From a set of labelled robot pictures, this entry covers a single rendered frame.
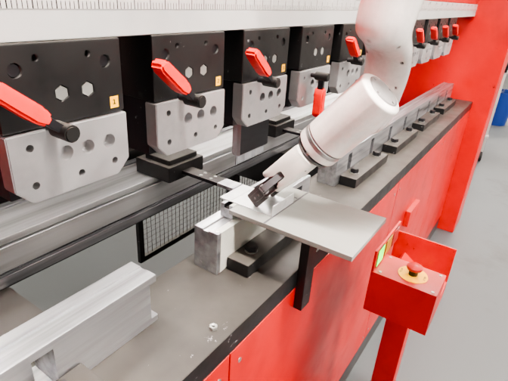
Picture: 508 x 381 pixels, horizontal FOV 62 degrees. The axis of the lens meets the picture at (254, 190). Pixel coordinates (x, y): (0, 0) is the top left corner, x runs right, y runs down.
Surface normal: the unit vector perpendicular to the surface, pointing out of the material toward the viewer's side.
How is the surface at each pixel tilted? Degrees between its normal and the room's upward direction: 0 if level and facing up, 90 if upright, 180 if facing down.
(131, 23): 90
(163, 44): 90
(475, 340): 0
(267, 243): 0
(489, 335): 0
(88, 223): 90
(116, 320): 90
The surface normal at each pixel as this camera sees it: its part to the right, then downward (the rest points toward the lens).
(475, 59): -0.56, 0.32
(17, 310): 0.06, -0.90
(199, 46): 0.82, 0.29
